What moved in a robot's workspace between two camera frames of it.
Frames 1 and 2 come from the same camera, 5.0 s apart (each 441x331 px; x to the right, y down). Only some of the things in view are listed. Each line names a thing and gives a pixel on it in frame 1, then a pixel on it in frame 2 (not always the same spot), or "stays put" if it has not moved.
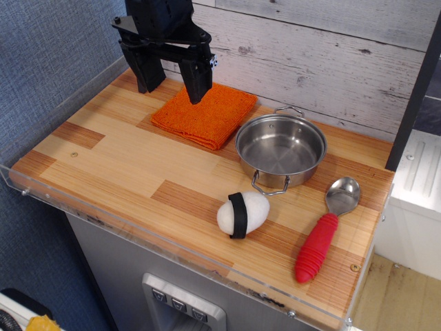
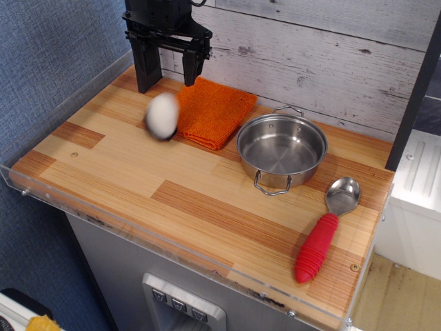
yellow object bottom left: (42, 323) stays put
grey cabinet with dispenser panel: (146, 287) stays put
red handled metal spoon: (342, 194) stays put
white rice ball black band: (242, 214) → (162, 115)
